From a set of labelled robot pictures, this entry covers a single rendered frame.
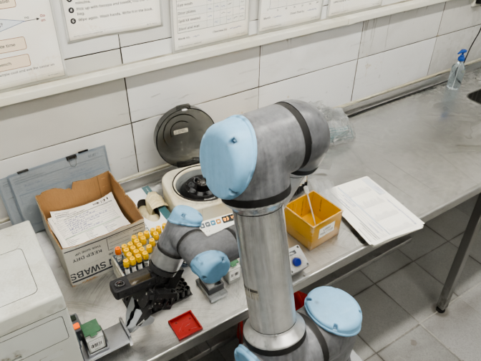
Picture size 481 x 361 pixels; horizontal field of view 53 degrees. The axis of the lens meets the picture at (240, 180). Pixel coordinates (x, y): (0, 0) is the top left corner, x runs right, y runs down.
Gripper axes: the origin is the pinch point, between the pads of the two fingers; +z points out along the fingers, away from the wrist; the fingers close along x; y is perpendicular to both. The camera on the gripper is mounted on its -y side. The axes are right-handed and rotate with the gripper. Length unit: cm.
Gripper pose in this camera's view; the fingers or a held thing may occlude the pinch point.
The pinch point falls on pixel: (127, 328)
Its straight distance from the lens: 128.7
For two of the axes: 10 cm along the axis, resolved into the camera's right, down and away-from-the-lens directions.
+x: -5.5, -5.0, 6.7
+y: 7.2, 1.2, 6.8
